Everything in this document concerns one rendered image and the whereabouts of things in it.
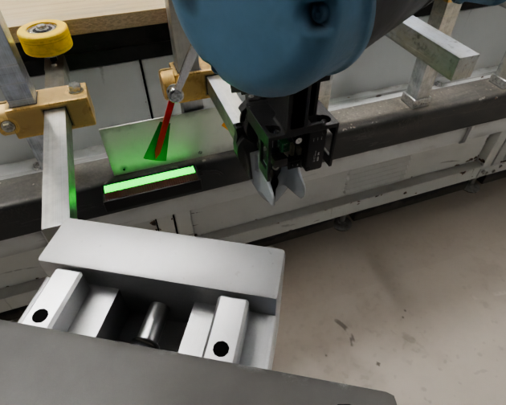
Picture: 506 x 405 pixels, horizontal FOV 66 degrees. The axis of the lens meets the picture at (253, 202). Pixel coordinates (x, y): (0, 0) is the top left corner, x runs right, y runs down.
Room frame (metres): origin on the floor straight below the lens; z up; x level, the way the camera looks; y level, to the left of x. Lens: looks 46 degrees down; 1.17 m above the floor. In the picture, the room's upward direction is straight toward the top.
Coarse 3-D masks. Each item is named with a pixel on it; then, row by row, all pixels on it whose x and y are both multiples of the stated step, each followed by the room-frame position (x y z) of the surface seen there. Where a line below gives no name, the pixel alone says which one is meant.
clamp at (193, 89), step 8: (200, 64) 0.61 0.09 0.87; (208, 64) 0.61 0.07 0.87; (160, 72) 0.58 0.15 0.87; (168, 72) 0.58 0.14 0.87; (176, 72) 0.58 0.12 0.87; (192, 72) 0.58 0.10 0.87; (200, 72) 0.58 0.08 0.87; (208, 72) 0.59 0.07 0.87; (160, 80) 0.60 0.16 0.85; (168, 80) 0.57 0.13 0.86; (176, 80) 0.57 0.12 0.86; (192, 80) 0.58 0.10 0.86; (200, 80) 0.58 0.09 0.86; (184, 88) 0.57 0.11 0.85; (192, 88) 0.58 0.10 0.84; (200, 88) 0.58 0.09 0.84; (184, 96) 0.57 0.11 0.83; (192, 96) 0.58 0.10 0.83; (200, 96) 0.58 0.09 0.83; (208, 96) 0.59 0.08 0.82
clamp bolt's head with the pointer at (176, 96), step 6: (174, 84) 0.57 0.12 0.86; (174, 96) 0.55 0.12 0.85; (180, 96) 0.55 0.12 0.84; (168, 102) 0.56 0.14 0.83; (168, 108) 0.56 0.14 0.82; (168, 114) 0.56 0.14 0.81; (168, 120) 0.56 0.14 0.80; (162, 126) 0.55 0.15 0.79; (162, 132) 0.55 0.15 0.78; (162, 138) 0.55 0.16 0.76; (162, 144) 0.55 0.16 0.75; (156, 150) 0.55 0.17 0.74; (156, 156) 0.55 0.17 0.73
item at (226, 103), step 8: (208, 80) 0.58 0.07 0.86; (216, 80) 0.57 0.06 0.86; (208, 88) 0.58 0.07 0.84; (216, 88) 0.55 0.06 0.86; (224, 88) 0.55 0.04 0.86; (216, 96) 0.53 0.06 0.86; (224, 96) 0.53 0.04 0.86; (232, 96) 0.53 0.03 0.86; (216, 104) 0.54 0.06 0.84; (224, 104) 0.50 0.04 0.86; (232, 104) 0.50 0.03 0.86; (224, 112) 0.49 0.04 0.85; (232, 112) 0.48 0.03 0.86; (224, 120) 0.50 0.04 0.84; (232, 120) 0.46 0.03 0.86; (232, 128) 0.46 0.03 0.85; (232, 136) 0.46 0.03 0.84; (272, 176) 0.37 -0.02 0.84
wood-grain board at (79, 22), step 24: (0, 0) 0.82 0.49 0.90; (24, 0) 0.82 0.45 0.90; (48, 0) 0.82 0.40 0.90; (72, 0) 0.82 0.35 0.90; (96, 0) 0.82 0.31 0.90; (120, 0) 0.82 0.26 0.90; (144, 0) 0.82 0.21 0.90; (24, 24) 0.70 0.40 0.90; (72, 24) 0.72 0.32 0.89; (96, 24) 0.73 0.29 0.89; (120, 24) 0.75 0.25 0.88; (144, 24) 0.76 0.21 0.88
